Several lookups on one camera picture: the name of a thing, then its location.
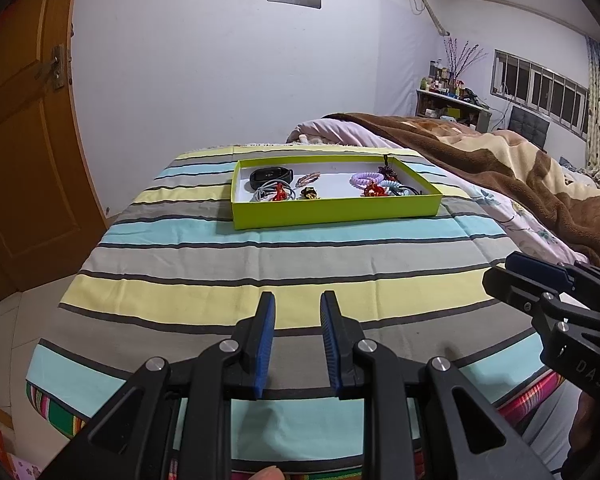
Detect black smart band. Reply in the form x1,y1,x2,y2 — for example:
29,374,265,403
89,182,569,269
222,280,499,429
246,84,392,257
249,166,296,192

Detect person's right hand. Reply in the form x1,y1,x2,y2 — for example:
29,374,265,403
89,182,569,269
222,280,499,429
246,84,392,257
570,390,600,466

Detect rainbow striped cloth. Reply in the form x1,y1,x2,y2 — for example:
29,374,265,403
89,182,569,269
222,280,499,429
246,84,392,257
25,367,567,480

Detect wooden door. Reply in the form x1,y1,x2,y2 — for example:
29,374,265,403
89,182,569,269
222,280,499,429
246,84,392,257
0,0,109,302

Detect grey cord bracelet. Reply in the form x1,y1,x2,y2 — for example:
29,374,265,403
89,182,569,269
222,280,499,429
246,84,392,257
250,184,299,204

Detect green cardboard box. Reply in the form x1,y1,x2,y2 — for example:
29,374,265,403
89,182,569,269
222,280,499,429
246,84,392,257
230,156,443,231

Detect cluster of bottles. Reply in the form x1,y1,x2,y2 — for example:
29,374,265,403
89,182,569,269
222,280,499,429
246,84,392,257
419,60,486,109

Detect grey pants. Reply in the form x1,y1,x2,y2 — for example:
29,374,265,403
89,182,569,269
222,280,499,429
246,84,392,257
522,375,583,480

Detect barred window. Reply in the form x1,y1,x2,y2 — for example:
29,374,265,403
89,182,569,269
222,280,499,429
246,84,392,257
490,49,591,142

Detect purple flower branches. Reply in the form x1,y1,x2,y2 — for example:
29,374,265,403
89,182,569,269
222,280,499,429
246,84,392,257
444,37,486,88

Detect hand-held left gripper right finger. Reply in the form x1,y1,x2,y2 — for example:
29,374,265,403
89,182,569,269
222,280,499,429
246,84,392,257
319,291,555,480

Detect pink floral box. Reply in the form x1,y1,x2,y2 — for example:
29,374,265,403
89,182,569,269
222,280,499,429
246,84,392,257
7,452,44,480

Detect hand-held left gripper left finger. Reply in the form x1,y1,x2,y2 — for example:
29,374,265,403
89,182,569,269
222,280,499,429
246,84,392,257
37,291,277,480

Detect black padded chair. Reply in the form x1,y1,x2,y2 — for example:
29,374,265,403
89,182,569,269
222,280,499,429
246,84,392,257
507,106,551,151

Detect pink quilt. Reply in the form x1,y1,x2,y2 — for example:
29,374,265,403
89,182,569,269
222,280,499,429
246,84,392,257
286,119,396,149

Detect brown fleece blanket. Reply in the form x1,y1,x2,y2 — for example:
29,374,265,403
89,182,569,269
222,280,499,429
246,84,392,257
330,112,600,273

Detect air conditioner pipe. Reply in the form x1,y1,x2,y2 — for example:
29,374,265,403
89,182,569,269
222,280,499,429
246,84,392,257
407,0,454,39

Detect white shelf unit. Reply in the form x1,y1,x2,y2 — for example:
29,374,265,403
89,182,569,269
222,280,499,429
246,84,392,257
415,89,491,133

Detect metal door latch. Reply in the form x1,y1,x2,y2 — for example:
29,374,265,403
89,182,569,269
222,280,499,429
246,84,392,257
35,44,74,92

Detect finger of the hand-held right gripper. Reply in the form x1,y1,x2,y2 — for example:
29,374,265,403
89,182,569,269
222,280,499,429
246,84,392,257
505,251,600,307
482,264,600,333

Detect purple spiral hair tie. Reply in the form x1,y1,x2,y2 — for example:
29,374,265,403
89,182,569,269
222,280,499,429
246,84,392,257
350,171,385,189

